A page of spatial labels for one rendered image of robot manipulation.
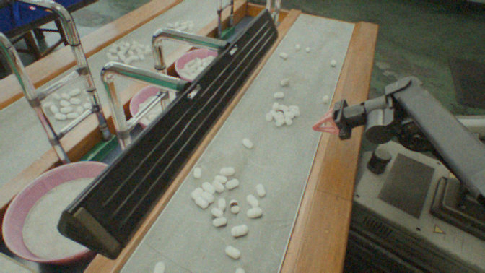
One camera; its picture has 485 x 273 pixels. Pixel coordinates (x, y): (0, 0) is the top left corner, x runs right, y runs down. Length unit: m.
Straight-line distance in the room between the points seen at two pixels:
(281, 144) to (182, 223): 0.38
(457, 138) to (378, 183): 0.72
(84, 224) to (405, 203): 1.12
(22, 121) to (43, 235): 0.45
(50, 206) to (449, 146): 0.85
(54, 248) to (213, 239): 0.35
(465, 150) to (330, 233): 0.32
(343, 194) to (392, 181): 0.53
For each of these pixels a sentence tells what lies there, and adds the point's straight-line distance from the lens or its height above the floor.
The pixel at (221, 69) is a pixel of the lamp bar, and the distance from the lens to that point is 0.53.
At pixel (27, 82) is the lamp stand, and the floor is 1.01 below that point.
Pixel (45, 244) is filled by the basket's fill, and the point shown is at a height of 0.73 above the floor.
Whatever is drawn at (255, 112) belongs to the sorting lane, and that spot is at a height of 0.74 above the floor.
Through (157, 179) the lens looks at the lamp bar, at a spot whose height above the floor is 1.07.
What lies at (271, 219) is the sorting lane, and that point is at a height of 0.74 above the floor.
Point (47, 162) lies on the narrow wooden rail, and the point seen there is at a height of 0.76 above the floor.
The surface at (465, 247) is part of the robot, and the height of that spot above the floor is 0.47.
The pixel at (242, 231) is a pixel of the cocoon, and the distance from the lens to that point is 0.70.
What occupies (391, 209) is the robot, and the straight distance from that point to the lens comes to 1.23.
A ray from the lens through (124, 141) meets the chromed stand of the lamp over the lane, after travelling 0.64.
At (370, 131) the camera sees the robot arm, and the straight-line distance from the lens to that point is 0.73.
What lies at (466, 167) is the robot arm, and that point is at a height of 1.05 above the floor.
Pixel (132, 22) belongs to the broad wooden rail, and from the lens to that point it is 1.64.
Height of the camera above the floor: 1.37
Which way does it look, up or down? 42 degrees down
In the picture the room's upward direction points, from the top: 3 degrees clockwise
